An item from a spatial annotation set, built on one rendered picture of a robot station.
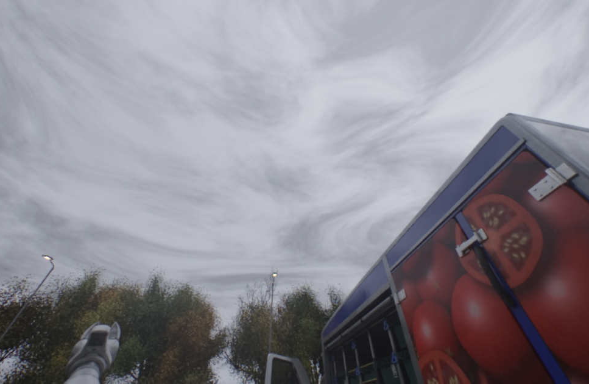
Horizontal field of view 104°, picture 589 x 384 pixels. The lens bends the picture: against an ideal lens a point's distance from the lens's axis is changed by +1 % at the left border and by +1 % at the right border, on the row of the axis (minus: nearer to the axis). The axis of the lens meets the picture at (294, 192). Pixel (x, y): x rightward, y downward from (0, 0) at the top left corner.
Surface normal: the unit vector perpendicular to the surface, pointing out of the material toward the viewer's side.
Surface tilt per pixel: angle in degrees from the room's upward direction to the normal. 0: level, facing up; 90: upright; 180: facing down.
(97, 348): 126
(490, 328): 90
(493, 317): 90
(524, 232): 90
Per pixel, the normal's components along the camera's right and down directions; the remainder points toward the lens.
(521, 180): -0.99, -0.11
